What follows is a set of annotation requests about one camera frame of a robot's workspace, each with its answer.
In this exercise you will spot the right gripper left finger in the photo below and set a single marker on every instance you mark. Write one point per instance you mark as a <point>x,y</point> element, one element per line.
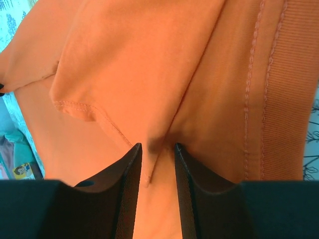
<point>102,206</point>

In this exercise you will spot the floral patterned table mat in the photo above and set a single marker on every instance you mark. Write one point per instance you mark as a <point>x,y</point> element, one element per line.
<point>19,158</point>

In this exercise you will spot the orange t-shirt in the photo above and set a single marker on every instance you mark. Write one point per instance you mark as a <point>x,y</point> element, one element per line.
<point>233,81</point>

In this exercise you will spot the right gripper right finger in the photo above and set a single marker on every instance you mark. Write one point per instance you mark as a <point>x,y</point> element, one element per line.
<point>210,206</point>

